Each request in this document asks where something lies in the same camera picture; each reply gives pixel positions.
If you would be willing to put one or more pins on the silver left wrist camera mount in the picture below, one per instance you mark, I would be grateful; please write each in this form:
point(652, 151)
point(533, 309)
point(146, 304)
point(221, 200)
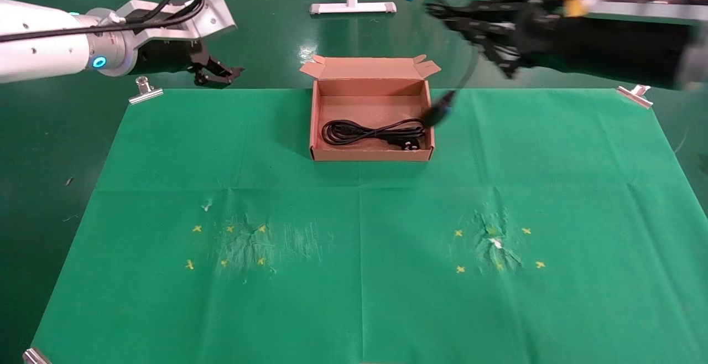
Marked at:
point(182, 21)

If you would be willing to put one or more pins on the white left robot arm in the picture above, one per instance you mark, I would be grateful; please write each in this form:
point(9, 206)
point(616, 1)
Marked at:
point(44, 43)

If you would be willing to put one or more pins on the open brown cardboard box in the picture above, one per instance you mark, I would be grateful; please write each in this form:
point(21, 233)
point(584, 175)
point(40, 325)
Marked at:
point(354, 109)

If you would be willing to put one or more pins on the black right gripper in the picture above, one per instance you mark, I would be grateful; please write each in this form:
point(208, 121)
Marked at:
point(608, 48)

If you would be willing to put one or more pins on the silver binder clip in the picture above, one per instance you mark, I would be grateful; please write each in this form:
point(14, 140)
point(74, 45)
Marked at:
point(34, 356)
point(635, 95)
point(146, 95)

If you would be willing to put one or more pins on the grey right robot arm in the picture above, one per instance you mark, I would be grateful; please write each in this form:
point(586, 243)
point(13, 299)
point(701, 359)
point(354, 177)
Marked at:
point(697, 65)

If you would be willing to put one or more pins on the green table cloth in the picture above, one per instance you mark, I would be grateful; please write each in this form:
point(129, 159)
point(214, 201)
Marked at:
point(359, 297)

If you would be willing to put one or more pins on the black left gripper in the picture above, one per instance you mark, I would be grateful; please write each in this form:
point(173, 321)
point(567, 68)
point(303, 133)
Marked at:
point(166, 57)

